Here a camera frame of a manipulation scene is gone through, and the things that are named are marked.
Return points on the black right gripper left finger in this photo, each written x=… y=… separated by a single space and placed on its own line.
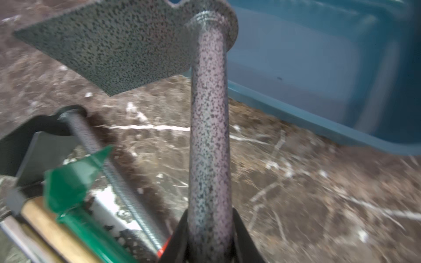
x=176 y=248

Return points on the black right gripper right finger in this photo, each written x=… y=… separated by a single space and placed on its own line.
x=245 y=250

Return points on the wooden handle hammer tool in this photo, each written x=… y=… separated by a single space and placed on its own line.
x=29 y=205

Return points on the silver tool blue handle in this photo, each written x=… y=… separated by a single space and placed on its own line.
x=15 y=232

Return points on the teal plastic storage box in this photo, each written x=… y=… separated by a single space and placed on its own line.
x=347 y=70

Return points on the grey hoe red handle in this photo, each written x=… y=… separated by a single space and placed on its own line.
x=123 y=45

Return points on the green rake red handle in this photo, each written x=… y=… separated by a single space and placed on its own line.
x=64 y=191

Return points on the grey rake red handle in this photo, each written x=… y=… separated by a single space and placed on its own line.
x=72 y=121

